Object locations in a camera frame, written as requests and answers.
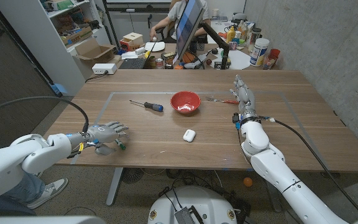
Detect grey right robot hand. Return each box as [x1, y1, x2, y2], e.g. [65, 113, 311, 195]
[229, 74, 258, 122]

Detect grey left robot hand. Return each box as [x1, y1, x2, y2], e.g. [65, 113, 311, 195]
[84, 121, 130, 156]

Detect green-capped marker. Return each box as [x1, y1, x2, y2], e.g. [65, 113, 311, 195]
[114, 138, 127, 151]

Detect black blue-tipped screwdriver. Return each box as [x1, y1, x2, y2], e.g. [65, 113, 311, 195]
[129, 99, 164, 113]

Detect red bowl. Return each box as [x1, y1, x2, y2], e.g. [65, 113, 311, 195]
[170, 90, 202, 114]

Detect white AirPods case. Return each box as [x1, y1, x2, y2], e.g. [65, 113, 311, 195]
[183, 129, 196, 143]

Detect white paper sheet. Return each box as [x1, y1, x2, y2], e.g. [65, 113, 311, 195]
[209, 49, 251, 70]

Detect white wipes canister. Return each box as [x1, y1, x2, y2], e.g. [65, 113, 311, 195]
[249, 37, 270, 67]

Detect grey table leg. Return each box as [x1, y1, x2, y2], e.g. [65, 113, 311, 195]
[106, 167, 124, 207]
[262, 179, 284, 213]

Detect clear jar with black lid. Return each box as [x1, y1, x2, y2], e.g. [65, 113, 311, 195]
[247, 27, 262, 52]

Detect white power box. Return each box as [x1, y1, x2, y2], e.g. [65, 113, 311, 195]
[91, 63, 117, 75]

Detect yellow mustard bottle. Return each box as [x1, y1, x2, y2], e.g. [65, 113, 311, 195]
[226, 26, 237, 44]

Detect small orange basketball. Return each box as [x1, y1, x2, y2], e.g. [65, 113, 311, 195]
[181, 51, 196, 64]

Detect black keyboard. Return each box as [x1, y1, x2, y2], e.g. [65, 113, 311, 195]
[119, 57, 149, 70]

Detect grey white sneaker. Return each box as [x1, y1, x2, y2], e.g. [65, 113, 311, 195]
[26, 177, 69, 210]

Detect open cardboard box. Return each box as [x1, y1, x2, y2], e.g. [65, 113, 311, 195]
[72, 37, 117, 64]

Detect computer monitor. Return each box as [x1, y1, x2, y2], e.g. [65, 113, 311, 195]
[175, 0, 206, 62]

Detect person in blue jeans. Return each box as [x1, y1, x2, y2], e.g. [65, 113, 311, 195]
[0, 133, 47, 217]

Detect wooden toy house box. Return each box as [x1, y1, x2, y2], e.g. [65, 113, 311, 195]
[119, 32, 145, 52]

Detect printed cardboard box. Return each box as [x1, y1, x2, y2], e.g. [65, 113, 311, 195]
[61, 26, 93, 46]

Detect white plate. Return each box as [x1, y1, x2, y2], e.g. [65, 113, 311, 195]
[144, 41, 166, 52]

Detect dark wooden door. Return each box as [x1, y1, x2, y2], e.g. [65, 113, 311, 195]
[0, 0, 60, 147]

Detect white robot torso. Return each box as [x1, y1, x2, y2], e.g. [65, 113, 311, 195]
[147, 185, 238, 224]

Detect seated person in grey shirt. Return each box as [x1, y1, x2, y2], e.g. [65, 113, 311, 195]
[149, 0, 211, 41]

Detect white shelf unit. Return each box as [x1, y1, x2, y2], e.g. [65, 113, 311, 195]
[0, 0, 111, 96]

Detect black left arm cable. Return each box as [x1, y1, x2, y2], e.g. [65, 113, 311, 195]
[0, 95, 90, 134]

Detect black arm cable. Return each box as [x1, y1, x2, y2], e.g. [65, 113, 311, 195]
[261, 116, 358, 218]
[0, 95, 90, 134]

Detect fork with orange handle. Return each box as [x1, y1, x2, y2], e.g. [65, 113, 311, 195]
[205, 95, 240, 105]

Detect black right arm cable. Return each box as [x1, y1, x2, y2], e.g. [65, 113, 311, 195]
[261, 116, 358, 218]

